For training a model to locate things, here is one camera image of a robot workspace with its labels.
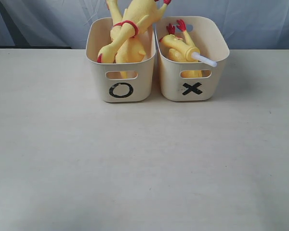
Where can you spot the cream bin marked O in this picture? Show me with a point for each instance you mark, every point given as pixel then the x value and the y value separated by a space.
pixel 120 83

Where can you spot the headless yellow rubber chicken body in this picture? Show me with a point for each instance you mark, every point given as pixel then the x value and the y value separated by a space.
pixel 173 54

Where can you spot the detached chicken head with tube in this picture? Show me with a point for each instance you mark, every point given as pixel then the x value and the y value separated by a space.
pixel 190 52

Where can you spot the yellow rubber chicken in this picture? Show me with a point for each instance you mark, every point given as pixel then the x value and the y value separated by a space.
pixel 132 50
pixel 138 17

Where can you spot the cream bin marked X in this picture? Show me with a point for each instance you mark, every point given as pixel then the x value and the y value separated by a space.
pixel 191 81

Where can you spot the white backdrop curtain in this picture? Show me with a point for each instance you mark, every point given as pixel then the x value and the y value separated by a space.
pixel 245 24

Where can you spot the yellow rubber chicken front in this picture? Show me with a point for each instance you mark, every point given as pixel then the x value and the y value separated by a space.
pixel 132 50

